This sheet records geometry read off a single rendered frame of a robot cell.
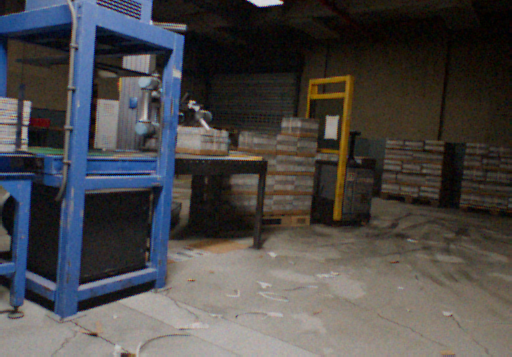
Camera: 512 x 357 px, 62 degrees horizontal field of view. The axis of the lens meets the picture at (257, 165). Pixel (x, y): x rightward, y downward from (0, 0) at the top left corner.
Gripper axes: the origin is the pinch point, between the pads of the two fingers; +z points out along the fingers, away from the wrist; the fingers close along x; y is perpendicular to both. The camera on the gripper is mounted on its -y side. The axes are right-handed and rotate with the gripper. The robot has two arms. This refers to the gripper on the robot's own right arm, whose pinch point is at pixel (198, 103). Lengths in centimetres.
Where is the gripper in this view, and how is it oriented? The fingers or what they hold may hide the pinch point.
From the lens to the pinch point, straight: 368.3
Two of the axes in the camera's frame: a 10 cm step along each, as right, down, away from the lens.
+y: -1.5, 9.9, -0.7
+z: 8.9, 1.0, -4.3
